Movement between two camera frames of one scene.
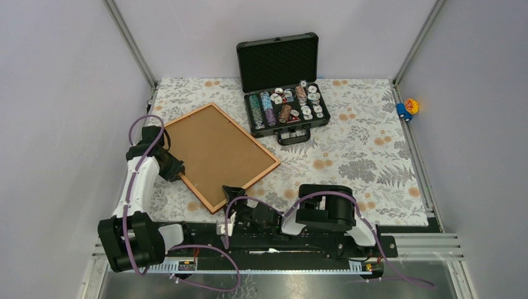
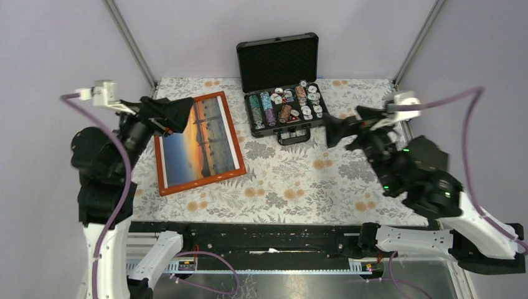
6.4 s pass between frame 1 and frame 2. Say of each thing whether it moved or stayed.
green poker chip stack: stayed
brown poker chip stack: stayed
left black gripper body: moved
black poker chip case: stayed
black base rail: stayed
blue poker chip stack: stayed
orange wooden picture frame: moved
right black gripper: moved
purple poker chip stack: stayed
